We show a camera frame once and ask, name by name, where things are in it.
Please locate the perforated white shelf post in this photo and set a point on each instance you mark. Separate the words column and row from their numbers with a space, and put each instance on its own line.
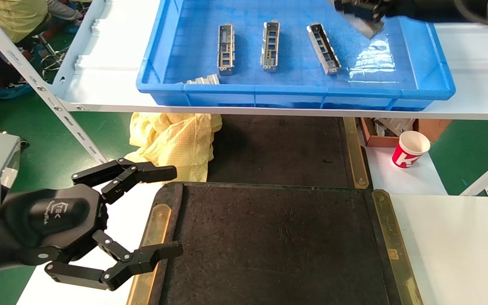
column 36, row 82

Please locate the large blue plastic bin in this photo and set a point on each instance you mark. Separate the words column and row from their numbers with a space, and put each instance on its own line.
column 303, row 91

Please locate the clear plastic film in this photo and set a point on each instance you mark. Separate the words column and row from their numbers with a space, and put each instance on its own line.
column 373, row 67

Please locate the black tray with brass edges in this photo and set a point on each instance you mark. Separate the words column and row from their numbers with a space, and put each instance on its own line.
column 269, row 245

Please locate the flat-lying grey metal part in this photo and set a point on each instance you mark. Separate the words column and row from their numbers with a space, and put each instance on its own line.
column 203, row 79

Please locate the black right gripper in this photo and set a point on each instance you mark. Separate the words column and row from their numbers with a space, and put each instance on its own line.
column 422, row 9

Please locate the chrome stool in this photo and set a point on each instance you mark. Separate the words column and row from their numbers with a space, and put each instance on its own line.
column 48, row 44

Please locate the blue shoe cover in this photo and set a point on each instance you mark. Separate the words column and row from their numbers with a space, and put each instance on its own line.
column 13, row 91

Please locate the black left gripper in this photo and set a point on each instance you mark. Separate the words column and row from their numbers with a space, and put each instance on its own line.
column 53, row 220

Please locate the crumpled yellow cloth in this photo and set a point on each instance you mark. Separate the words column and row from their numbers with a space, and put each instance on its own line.
column 172, row 140

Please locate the grey metal channel part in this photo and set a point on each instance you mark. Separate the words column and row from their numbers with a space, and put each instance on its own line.
column 370, row 29
column 270, row 46
column 225, row 50
column 323, row 48

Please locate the seated person in yellow coat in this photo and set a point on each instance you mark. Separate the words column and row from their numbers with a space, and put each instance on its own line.
column 15, row 17

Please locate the red and white paper cup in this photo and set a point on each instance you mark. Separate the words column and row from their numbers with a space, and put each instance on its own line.
column 409, row 154

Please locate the brown cardboard box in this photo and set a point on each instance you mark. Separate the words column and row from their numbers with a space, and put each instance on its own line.
column 432, row 127

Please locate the black mat with brass strip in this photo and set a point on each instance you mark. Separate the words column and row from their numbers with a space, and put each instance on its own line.
column 278, row 144

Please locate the grey metal brackets pile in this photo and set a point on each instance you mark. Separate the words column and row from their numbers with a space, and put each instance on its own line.
column 390, row 125

